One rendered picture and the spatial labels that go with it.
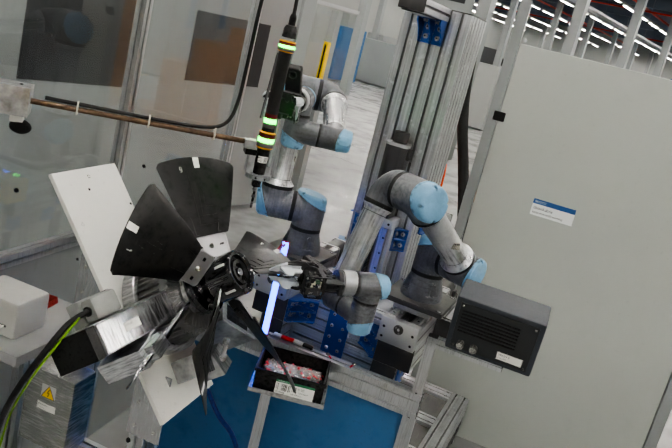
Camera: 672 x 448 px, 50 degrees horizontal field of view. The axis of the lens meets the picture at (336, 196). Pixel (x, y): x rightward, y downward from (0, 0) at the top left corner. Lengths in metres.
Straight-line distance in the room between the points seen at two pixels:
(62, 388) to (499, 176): 2.27
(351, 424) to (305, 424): 0.16
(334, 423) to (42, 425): 0.90
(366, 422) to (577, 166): 1.70
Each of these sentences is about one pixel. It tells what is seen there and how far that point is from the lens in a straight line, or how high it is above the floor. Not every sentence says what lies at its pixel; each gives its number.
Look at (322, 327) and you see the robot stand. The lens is 2.70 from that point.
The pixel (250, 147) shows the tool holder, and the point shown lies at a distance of 1.88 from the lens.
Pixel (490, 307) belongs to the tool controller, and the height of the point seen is 1.22.
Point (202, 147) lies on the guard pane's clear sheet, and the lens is 3.18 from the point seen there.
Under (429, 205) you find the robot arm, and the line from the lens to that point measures 2.09.
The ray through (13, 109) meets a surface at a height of 1.52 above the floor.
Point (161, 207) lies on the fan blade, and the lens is 1.73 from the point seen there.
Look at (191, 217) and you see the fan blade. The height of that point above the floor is 1.31.
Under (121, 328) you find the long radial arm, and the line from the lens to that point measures 1.72.
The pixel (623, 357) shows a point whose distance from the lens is 3.75.
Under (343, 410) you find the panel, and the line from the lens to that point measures 2.42.
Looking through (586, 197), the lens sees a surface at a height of 1.39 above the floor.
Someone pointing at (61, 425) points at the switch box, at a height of 0.71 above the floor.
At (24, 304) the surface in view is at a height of 0.96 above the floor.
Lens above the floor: 1.89
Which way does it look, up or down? 13 degrees down
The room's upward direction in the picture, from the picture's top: 14 degrees clockwise
